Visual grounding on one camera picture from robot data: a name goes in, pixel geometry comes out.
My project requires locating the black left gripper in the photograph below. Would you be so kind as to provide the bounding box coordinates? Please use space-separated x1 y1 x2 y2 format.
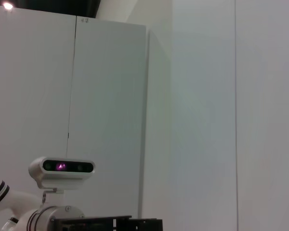
50 216 163 231

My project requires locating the white tall cabinet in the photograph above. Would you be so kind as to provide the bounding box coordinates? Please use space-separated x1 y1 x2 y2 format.
0 4 171 231

